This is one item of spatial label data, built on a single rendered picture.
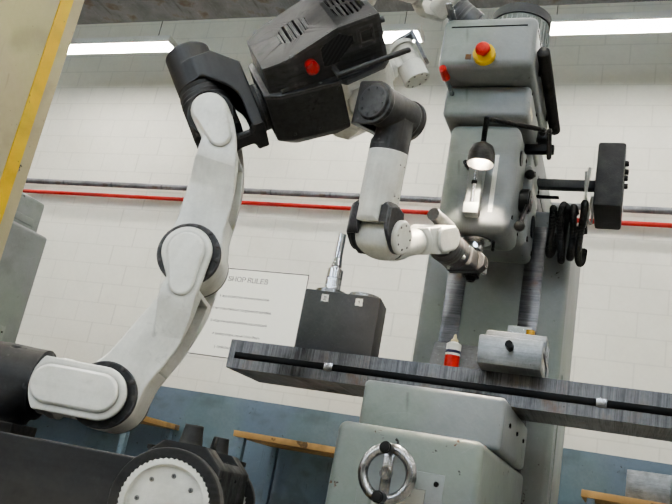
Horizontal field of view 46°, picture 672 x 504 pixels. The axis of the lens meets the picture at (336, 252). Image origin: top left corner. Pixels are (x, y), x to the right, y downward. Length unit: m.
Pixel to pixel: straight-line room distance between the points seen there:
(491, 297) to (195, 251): 1.14
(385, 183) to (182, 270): 0.48
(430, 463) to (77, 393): 0.74
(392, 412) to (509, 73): 0.97
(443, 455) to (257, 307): 5.58
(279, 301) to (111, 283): 1.83
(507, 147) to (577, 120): 4.92
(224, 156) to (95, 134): 7.12
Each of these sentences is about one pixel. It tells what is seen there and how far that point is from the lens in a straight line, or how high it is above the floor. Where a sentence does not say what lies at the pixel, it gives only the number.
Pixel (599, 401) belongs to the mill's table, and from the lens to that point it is 1.97.
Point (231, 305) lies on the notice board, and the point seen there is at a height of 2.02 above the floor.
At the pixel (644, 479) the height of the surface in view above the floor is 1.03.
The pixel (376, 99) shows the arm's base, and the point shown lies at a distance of 1.74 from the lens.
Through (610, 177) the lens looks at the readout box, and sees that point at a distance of 2.49.
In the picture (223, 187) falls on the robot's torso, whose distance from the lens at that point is 1.82.
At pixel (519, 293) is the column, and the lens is 2.55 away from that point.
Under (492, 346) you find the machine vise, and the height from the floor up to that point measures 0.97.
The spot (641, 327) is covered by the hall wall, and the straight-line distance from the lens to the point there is 6.47.
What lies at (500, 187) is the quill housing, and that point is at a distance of 2.18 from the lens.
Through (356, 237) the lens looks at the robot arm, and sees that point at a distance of 1.78.
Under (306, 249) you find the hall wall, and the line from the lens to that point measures 7.16.
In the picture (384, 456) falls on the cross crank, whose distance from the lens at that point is 1.58.
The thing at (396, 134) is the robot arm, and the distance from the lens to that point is 1.76.
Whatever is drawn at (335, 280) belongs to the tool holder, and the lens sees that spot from 2.30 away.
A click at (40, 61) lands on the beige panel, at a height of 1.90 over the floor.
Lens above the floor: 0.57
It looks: 17 degrees up
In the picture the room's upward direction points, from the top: 11 degrees clockwise
